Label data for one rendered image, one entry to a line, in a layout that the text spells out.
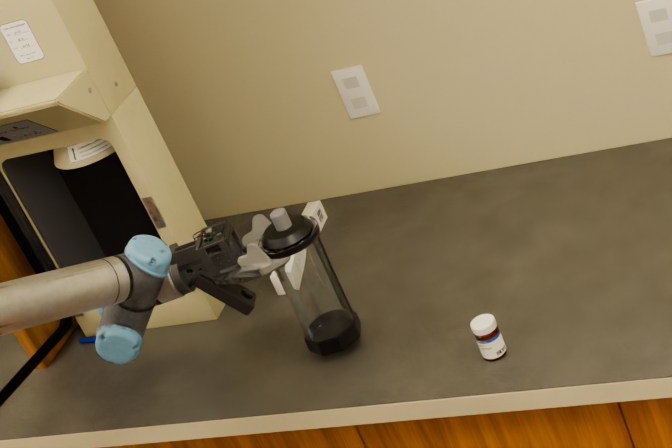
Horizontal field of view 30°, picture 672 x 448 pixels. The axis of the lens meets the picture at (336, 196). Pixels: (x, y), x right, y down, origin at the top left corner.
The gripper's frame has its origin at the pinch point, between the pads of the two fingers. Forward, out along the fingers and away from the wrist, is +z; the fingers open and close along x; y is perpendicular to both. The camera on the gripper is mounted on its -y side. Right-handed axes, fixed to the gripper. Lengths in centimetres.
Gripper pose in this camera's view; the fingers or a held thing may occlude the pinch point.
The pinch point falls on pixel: (290, 246)
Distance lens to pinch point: 212.0
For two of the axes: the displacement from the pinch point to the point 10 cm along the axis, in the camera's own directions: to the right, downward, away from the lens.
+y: -4.1, -8.1, -4.3
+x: 0.5, -4.9, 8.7
